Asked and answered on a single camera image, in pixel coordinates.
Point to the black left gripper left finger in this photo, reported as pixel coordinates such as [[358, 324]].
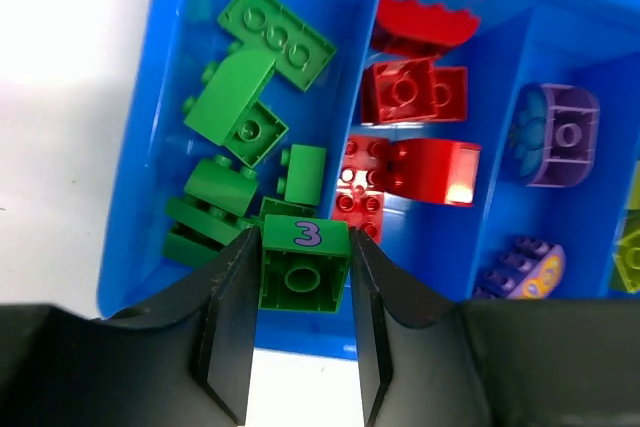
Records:
[[182, 357]]

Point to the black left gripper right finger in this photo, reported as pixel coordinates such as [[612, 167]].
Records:
[[425, 360]]

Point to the purple oval printed lego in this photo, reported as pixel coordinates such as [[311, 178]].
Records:
[[531, 269]]

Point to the green number three lego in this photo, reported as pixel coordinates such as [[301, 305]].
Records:
[[305, 262]]

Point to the red lego plate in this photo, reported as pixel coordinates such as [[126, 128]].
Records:
[[361, 184]]

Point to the lime green lego brick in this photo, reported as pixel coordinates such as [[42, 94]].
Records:
[[625, 277]]

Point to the blue plastic sorting bin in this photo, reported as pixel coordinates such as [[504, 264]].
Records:
[[486, 146]]

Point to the red long lego brick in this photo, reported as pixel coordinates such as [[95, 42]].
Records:
[[438, 171]]

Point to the green square lego brick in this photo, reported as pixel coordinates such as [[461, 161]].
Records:
[[254, 134], [305, 165]]

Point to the green rounded lego brick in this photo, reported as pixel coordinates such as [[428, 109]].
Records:
[[232, 86]]

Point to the green sloped lego brick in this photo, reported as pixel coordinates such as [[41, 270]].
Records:
[[215, 182]]

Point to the purple flower printed lego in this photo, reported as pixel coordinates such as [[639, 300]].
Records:
[[552, 138]]

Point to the red square lego brick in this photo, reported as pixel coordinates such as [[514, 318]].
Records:
[[414, 90]]

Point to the green long lego brick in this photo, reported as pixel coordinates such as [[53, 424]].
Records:
[[301, 53]]

